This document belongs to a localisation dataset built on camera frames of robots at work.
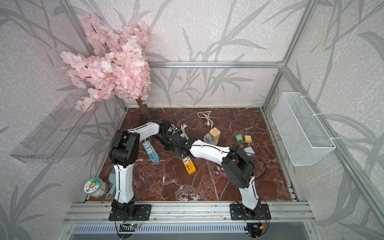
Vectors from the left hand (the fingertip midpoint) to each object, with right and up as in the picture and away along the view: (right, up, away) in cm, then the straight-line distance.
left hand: (179, 151), depth 92 cm
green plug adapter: (+39, +7, +9) cm, 41 cm away
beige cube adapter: (+23, +11, +4) cm, 25 cm away
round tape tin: (-39, -15, -18) cm, 45 cm away
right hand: (+2, +1, -3) cm, 4 cm away
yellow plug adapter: (+45, +6, +8) cm, 47 cm away
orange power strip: (+7, -8, -6) cm, 12 cm away
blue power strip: (-18, -1, +1) cm, 18 cm away
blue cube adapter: (+18, +7, +4) cm, 20 cm away
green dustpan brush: (-38, -14, -7) cm, 41 cm away
